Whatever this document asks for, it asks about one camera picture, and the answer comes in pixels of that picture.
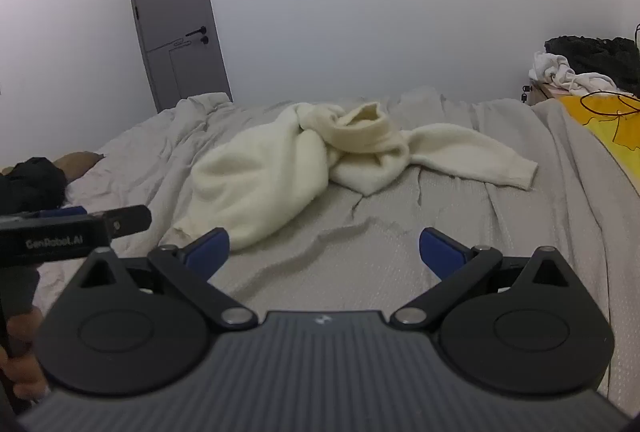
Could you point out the white crumpled cloth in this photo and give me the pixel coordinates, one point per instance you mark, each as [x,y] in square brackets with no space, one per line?
[565,71]

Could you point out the person's left hand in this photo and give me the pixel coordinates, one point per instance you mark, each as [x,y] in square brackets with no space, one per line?
[22,362]

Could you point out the wooden nightstand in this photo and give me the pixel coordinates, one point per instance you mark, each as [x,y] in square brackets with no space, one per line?
[537,94]

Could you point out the grey door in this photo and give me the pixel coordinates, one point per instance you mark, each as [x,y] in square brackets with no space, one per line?
[170,11]

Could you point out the black clothes pile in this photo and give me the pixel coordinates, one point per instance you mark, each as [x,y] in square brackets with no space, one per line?
[30,184]

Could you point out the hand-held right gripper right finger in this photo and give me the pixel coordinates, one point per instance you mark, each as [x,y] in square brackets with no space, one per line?
[440,253]

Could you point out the black fuzzy cloth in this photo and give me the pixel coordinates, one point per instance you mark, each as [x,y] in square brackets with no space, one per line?
[600,59]

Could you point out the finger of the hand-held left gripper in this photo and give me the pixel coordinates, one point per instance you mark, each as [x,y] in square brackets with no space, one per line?
[125,220]
[62,212]

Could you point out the cream knit sweater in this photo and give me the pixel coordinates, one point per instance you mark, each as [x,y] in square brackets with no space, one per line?
[260,182]

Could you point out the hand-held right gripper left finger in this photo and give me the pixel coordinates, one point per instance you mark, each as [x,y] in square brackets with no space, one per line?
[210,252]

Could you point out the brown pillow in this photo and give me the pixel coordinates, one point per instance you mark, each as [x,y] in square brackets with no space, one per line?
[80,161]

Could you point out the yellow cloth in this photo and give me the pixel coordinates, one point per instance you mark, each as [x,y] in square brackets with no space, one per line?
[617,126]

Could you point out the grey bed duvet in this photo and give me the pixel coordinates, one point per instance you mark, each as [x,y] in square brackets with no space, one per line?
[375,237]

